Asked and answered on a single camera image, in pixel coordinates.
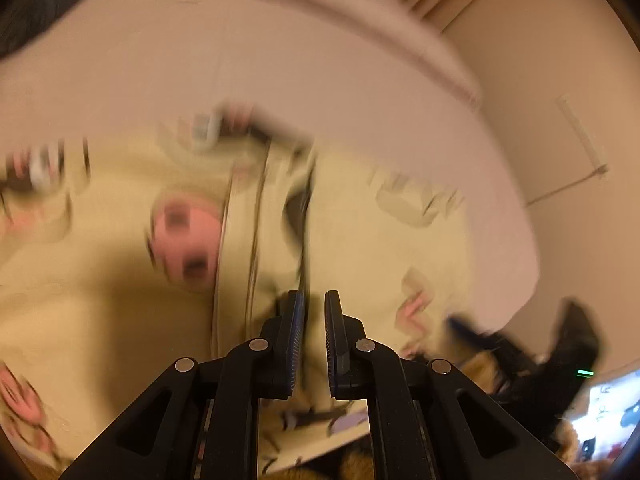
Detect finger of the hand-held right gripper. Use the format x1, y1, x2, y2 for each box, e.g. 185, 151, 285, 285
446, 311, 502, 347

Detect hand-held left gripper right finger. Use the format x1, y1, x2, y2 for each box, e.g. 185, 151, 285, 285
324, 290, 576, 480

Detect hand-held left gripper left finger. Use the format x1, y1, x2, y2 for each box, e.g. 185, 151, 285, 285
59, 290, 307, 480

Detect yellow cartoon print pants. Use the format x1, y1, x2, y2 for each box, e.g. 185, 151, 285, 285
0, 102, 482, 477

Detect white printed sheet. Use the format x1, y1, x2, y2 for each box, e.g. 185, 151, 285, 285
570, 374, 640, 467

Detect lilac bed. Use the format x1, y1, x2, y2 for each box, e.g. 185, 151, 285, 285
0, 0, 544, 342

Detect lilac duvet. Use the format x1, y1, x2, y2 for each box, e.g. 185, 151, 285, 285
65, 0, 484, 112

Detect dark folded garment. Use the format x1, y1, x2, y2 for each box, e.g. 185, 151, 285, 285
0, 0, 97, 59

